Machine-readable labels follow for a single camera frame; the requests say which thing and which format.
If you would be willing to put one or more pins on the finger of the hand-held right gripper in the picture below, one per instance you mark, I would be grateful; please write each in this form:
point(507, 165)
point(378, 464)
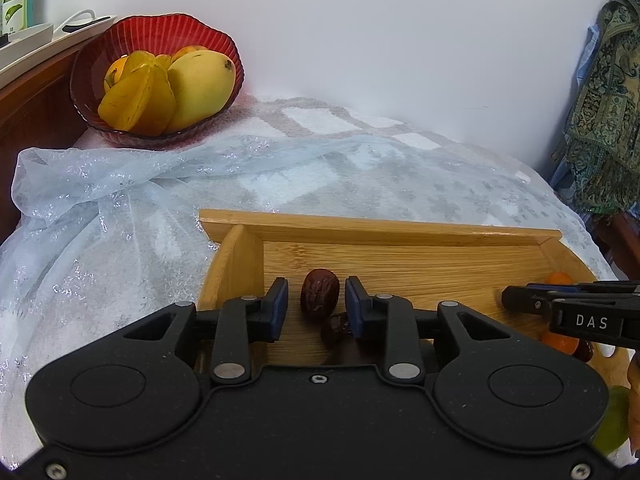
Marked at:
point(525, 300)
point(575, 287)

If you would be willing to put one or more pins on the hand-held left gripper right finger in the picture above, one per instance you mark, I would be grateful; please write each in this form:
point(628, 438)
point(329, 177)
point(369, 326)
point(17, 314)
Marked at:
point(355, 307)

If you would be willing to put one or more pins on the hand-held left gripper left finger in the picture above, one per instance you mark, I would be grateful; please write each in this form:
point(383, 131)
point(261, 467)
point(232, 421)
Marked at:
point(279, 310)

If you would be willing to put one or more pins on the small mandarin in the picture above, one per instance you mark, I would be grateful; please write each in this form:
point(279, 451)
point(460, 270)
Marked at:
point(559, 280)
point(560, 344)

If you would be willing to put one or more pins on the red date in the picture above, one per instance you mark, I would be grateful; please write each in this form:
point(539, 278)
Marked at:
point(332, 332)
point(319, 292)
point(582, 351)

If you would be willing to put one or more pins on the wooden tray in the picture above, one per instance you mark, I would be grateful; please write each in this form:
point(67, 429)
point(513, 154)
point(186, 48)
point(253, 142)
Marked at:
point(425, 265)

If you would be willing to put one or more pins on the green apple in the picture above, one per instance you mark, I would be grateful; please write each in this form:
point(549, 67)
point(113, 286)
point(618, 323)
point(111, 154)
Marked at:
point(612, 420)

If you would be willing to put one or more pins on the yellow fruits in bowl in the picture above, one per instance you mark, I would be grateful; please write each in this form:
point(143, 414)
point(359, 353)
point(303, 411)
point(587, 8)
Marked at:
point(137, 100)

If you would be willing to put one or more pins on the person's right hand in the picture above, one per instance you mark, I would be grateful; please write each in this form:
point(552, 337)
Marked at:
point(635, 400)

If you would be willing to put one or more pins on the wooden bench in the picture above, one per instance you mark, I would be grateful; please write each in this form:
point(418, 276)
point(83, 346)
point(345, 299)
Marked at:
point(620, 245)

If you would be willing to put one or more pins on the green patterned cloth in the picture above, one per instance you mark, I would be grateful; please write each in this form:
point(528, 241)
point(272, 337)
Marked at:
point(610, 110)

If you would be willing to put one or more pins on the grey white patterned towel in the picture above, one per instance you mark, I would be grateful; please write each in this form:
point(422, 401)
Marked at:
point(320, 115)

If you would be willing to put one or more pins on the light blue garment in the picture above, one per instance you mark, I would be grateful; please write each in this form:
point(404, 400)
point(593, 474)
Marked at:
point(590, 50)

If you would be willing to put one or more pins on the yellow mango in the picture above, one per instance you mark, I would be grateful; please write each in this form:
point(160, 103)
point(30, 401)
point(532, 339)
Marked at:
point(200, 85)

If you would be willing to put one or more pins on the red glass bowl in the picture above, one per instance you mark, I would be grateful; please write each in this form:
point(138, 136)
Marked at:
point(220, 50)

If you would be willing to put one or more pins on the small orange fruit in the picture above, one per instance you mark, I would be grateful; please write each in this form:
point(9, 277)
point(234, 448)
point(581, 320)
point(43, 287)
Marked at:
point(114, 72)
point(189, 51)

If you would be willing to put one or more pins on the wooden cabinet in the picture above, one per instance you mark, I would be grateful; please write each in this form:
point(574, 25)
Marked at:
point(30, 125)

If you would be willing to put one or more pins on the white tray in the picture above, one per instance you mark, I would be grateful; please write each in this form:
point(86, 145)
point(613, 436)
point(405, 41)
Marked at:
point(30, 57)

